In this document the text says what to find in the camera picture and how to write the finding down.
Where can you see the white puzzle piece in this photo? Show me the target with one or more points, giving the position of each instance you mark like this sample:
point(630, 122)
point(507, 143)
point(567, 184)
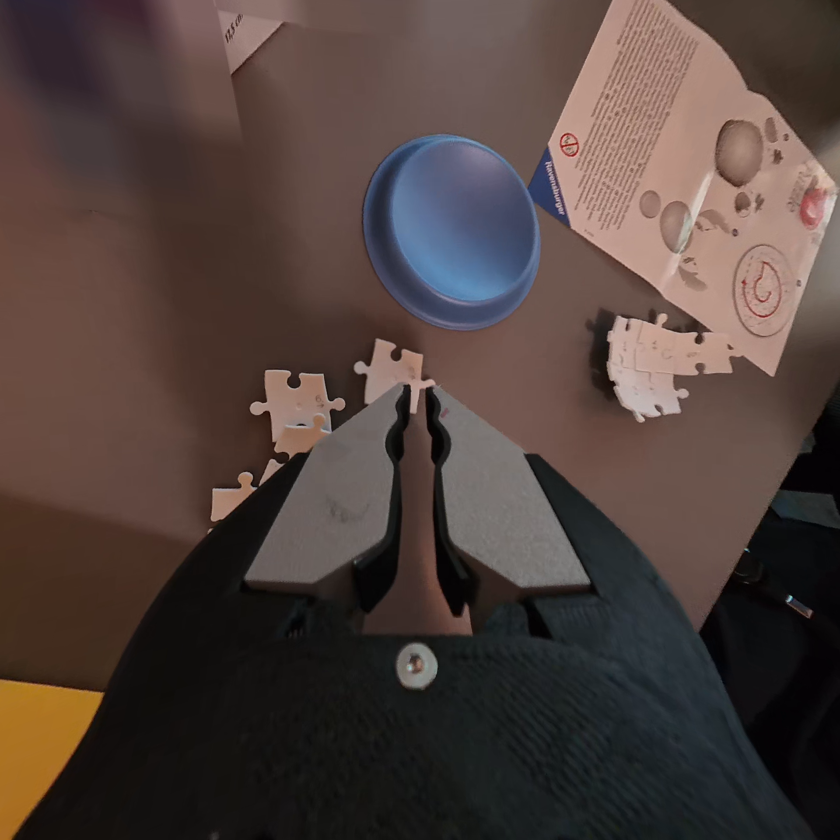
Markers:
point(387, 367)
point(270, 472)
point(229, 502)
point(298, 441)
point(292, 397)

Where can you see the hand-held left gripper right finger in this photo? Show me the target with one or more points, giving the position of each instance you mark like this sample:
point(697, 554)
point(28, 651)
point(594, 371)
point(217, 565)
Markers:
point(505, 518)

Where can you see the yellow plastic bin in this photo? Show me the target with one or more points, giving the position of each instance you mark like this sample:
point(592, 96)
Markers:
point(39, 754)

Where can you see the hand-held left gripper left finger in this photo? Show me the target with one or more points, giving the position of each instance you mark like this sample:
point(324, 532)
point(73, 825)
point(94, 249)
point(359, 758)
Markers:
point(328, 505)

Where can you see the badge holder with clip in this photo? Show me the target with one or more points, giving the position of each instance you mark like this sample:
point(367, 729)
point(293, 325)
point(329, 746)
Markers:
point(797, 604)

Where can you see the blue round puzzle stand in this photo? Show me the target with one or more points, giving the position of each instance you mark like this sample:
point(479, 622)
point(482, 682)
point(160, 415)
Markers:
point(453, 229)

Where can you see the joined white puzzle section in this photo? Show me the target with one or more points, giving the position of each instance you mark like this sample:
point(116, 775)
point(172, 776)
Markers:
point(640, 367)

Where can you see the person's dark clothing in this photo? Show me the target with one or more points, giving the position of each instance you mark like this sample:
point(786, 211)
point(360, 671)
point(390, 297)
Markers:
point(787, 722)

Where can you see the colourful puzzle box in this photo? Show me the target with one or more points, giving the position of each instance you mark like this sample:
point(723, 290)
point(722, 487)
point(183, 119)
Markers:
point(246, 33)

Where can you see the folded instruction leaflet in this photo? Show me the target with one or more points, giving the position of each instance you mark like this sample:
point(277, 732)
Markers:
point(656, 131)

